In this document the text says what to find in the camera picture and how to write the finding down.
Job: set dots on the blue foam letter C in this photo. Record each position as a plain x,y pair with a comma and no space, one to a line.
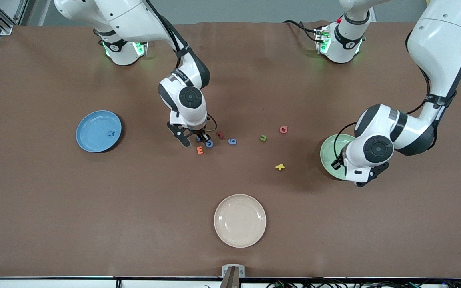
209,145

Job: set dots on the red foam letter I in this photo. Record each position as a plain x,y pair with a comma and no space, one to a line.
221,135

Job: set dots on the pink foam letter Q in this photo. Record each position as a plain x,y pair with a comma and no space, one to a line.
286,129

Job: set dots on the blue plate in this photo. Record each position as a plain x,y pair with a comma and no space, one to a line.
94,132

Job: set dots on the green plate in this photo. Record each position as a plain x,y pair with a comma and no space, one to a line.
326,156

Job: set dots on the yellow foam letter K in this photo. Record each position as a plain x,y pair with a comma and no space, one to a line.
280,166

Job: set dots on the blue foam letter X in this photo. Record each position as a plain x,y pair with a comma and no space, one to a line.
111,133

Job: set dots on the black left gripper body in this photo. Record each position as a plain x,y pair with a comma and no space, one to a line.
339,161

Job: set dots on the grey metal table bracket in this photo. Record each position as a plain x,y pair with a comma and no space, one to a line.
232,272

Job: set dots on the white table edge rail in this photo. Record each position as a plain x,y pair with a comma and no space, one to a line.
54,284

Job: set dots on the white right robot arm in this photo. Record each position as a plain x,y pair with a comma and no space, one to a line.
126,20

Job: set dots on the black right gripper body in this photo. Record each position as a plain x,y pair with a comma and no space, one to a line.
201,134

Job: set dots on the beige plate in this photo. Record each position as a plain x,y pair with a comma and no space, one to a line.
240,220

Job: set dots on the blue foam number 6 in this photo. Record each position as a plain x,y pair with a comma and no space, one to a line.
232,141

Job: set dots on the table cover sheet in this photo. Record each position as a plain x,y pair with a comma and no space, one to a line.
230,80

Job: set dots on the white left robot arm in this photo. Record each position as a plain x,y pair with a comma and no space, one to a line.
438,44

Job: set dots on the orange foam letter E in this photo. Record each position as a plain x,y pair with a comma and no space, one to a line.
200,150

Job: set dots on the aluminium frame profile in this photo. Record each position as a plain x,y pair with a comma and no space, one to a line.
4,24

